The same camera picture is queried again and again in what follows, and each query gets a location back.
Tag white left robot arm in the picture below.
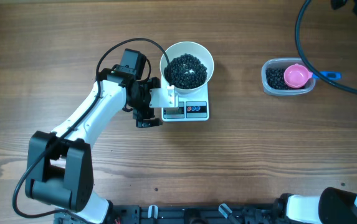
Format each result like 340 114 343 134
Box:
19 49 162 223

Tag white bowl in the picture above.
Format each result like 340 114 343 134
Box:
159 41 214 88

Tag clear plastic container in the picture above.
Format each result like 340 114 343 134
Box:
261 58 317 96

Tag black beans in bowl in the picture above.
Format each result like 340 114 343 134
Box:
163 54 207 90

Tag pink scoop with blue handle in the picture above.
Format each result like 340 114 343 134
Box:
283 63 341 89

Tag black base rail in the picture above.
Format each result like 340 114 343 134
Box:
53 203 332 224

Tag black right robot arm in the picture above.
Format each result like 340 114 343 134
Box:
261 0 357 223

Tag white digital kitchen scale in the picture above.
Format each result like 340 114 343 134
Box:
161 83 209 122

